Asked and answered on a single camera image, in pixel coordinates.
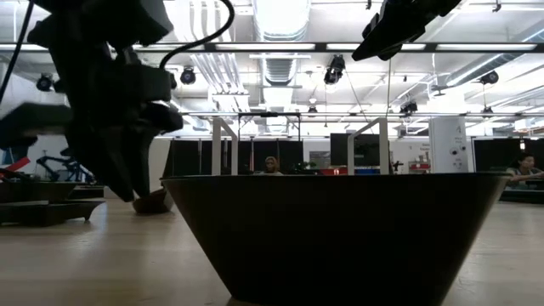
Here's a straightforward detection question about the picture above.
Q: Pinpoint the black partition panel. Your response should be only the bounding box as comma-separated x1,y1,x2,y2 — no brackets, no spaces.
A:
472,138,544,173
169,139,305,176

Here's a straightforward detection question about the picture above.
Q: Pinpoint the white perforated tray rack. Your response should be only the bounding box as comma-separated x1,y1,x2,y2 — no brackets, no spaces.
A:
211,116,388,176

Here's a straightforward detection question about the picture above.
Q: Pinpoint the black teardrop mini plate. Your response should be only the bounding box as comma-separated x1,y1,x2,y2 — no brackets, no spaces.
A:
133,189,175,215

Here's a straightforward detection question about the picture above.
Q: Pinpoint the black wall screen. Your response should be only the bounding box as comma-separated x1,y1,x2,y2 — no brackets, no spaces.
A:
330,133,382,167

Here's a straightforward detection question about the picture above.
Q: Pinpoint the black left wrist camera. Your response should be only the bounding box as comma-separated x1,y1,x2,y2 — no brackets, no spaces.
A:
97,63,179,103

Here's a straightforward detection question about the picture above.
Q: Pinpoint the black camera cable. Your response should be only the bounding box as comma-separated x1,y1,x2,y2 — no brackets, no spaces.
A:
159,0,236,69

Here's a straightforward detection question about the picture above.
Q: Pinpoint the black overhead rail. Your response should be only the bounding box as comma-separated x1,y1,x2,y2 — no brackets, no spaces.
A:
131,41,544,54

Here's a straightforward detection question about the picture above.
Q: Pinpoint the black wavy square mini bowl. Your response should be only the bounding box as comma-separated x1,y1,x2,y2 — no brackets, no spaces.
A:
0,181,78,203
160,172,513,306

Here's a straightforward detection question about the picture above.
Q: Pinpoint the black square mini plate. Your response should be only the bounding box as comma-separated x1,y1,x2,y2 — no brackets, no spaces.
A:
0,198,106,227

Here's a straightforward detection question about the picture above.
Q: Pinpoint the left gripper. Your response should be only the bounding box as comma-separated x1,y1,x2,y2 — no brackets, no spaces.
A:
0,46,184,202

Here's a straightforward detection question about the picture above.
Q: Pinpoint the white pillar with cameras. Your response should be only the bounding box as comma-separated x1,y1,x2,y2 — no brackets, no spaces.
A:
428,116,469,174

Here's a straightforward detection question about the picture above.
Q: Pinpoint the person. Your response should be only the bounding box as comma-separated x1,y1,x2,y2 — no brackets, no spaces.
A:
505,152,544,190
253,156,285,177

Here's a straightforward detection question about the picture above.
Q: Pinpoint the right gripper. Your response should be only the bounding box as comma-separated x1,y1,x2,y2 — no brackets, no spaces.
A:
352,0,462,62

